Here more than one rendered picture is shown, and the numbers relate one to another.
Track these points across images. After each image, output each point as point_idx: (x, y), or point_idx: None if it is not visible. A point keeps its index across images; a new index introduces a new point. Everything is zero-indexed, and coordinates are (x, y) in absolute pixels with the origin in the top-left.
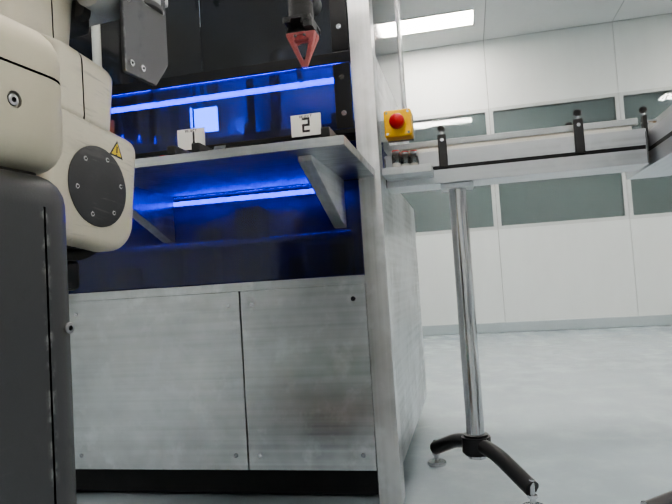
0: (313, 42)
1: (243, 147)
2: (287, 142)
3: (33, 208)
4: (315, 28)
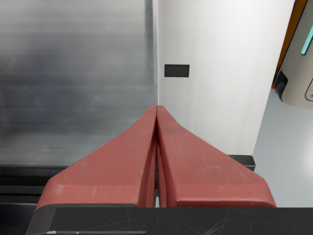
0: (192, 145)
1: (268, 96)
2: (289, 18)
3: None
4: (230, 232)
